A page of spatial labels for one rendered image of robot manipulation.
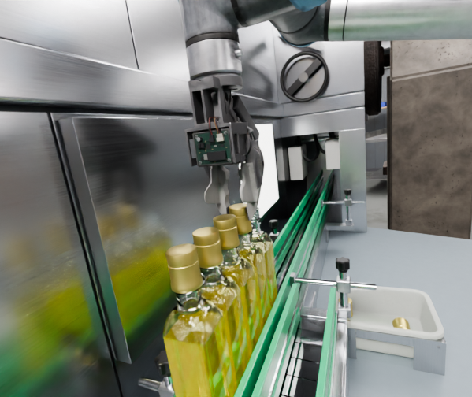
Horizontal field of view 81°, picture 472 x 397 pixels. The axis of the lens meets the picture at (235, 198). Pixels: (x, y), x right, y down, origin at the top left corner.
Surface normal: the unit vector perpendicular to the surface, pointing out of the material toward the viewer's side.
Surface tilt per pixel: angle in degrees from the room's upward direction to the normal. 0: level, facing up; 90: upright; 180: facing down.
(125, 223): 90
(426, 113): 92
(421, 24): 135
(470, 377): 0
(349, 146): 90
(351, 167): 90
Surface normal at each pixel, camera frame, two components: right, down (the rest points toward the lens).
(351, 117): -0.38, 0.25
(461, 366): -0.12, -0.97
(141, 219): 0.92, -0.03
